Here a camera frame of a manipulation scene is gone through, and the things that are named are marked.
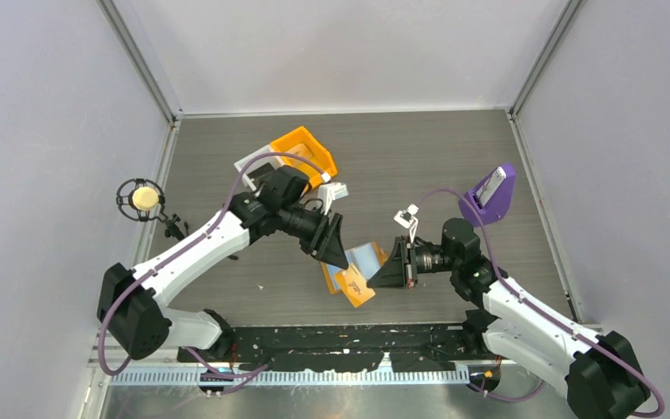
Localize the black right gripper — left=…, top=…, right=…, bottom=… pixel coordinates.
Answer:
left=368, top=237, right=460, bottom=290

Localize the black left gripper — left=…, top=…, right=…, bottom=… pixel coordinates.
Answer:
left=278, top=203, right=349, bottom=270

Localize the orange card holder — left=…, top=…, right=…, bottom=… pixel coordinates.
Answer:
left=320, top=242, right=388, bottom=294

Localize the gold credit card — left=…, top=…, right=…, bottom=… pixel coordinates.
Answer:
left=334, top=264, right=376, bottom=308

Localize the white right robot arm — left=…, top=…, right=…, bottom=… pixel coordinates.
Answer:
left=367, top=218, right=652, bottom=418

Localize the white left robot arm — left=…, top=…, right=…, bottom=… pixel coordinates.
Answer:
left=97, top=166, right=348, bottom=361

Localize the tan card stack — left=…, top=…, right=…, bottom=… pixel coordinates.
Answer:
left=289, top=143, right=313, bottom=161

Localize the white plastic bin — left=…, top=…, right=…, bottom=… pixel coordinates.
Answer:
left=234, top=145, right=284, bottom=191

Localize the orange plastic bin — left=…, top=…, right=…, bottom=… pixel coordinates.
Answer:
left=270, top=126, right=338, bottom=189

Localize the purple metronome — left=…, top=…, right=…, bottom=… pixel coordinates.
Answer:
left=459, top=163, right=516, bottom=228

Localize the black microphone tripod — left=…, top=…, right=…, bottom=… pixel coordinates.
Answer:
left=163, top=213, right=190, bottom=241

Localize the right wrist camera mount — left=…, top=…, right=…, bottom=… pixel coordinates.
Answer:
left=393, top=204, right=419, bottom=244

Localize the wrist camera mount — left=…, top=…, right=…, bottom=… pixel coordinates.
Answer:
left=393, top=204, right=419, bottom=244
left=317, top=182, right=349, bottom=215

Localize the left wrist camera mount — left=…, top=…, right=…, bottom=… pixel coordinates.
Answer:
left=317, top=182, right=349, bottom=215

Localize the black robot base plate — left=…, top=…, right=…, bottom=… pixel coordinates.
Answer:
left=200, top=323, right=498, bottom=373

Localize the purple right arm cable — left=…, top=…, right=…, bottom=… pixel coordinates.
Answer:
left=415, top=188, right=667, bottom=419

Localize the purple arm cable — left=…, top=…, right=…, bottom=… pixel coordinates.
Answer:
left=96, top=152, right=333, bottom=400
left=415, top=188, right=667, bottom=419

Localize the microphone with shock mount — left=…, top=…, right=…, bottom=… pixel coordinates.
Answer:
left=115, top=178, right=168, bottom=223

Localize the aluminium front rail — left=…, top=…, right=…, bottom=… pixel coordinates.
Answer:
left=110, top=365, right=469, bottom=387

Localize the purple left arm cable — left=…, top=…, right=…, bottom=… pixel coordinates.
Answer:
left=96, top=152, right=333, bottom=400

